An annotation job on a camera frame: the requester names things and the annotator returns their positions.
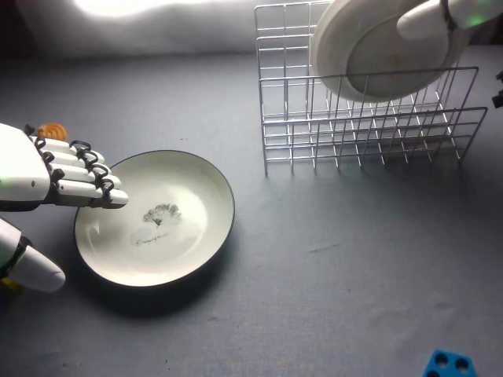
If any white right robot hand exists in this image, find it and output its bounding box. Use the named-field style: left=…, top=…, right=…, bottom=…
left=396, top=0, right=503, bottom=40

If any white plate with barcode sticker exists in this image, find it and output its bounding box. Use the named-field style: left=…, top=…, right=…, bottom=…
left=310, top=0, right=472, bottom=104

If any white plate with flower print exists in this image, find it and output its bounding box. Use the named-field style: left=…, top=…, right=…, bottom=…
left=73, top=149, right=236, bottom=287

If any white backdrop sheet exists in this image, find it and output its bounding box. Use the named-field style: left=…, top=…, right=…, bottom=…
left=15, top=0, right=503, bottom=60

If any grey table cloth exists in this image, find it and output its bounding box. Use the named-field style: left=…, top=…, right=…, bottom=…
left=0, top=42, right=503, bottom=377

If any blue pentagon block with holes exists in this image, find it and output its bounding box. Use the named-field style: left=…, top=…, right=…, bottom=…
left=423, top=348, right=479, bottom=377

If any orange swirl toy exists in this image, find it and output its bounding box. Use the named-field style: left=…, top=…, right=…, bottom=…
left=37, top=123, right=68, bottom=141

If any yellow wedge block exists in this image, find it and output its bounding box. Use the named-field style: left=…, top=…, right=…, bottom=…
left=0, top=276, right=23, bottom=294

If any silver wire dish rack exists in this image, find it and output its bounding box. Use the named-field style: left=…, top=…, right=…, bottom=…
left=253, top=2, right=489, bottom=177

